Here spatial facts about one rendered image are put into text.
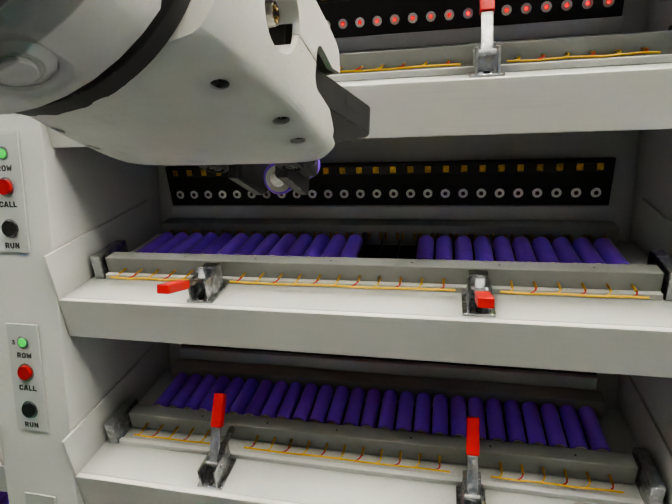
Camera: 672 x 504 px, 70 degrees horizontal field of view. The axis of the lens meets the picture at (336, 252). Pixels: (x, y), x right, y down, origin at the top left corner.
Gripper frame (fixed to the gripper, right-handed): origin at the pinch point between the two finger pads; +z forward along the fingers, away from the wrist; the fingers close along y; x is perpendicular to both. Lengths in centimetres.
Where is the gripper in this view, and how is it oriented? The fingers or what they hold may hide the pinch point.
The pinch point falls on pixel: (271, 158)
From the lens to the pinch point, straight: 26.8
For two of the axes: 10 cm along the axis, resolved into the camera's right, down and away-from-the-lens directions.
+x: -0.5, 9.9, -1.1
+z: 2.1, 1.2, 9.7
